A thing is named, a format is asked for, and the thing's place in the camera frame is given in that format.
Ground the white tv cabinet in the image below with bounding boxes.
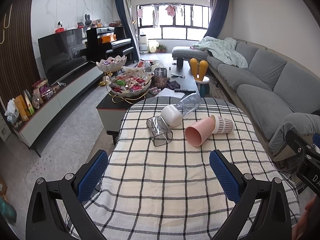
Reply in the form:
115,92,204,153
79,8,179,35
15,62,103,156

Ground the black piano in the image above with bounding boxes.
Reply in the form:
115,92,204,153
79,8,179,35
80,27,134,64

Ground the light green blanket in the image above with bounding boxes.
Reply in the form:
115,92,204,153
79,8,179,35
192,36,248,69

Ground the black mug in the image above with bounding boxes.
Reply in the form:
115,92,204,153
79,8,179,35
176,57,184,68

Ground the right blue curtain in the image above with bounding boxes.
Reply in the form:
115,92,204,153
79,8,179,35
204,0,230,38

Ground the glass snack jar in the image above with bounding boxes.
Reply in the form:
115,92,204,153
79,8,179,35
154,67,167,89

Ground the white plastic bag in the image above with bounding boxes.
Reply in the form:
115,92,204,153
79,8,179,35
4,99,20,125

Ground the plaid tablecloth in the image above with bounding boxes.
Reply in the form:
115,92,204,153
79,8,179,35
84,97,280,239

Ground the orange snack box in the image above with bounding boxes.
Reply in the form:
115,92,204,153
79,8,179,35
14,95,30,121

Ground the black coffee table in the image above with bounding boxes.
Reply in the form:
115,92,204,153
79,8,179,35
97,60,199,144

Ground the person's right hand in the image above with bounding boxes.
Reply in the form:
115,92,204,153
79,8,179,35
292,196,316,240

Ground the clear plastic bottle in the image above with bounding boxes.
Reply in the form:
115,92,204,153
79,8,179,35
175,93,202,116

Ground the checkered white cup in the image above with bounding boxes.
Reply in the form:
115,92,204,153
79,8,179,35
210,115,235,134

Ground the clear grey square cup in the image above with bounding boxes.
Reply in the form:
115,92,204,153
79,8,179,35
146,115,173,147

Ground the lower candy shell bowl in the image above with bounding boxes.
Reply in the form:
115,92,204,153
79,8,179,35
108,68,153,98

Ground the potted plant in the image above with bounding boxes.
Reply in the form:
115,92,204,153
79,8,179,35
156,44,168,53

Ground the white plastic cup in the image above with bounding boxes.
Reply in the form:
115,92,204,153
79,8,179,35
161,105,183,127

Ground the black remote control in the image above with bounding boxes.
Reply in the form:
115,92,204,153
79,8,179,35
174,88,196,94

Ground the black television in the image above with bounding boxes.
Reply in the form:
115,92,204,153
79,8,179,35
38,29,87,85

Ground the upper shell bowl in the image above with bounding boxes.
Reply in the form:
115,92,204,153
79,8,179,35
96,55,127,73

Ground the blue curtain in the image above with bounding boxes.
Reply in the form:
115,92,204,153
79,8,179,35
114,0,140,61
204,0,230,38

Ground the grey sectional sofa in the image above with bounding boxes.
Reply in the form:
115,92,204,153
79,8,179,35
172,40,319,161

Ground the left blue curtain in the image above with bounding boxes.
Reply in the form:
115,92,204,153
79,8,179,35
114,0,140,61

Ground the green trash bin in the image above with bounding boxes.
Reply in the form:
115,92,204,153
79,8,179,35
0,197,17,224

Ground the pink plastic cup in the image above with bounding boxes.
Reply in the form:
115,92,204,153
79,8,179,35
184,115,216,147

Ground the white air purifier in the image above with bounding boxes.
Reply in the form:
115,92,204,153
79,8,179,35
139,34,149,54

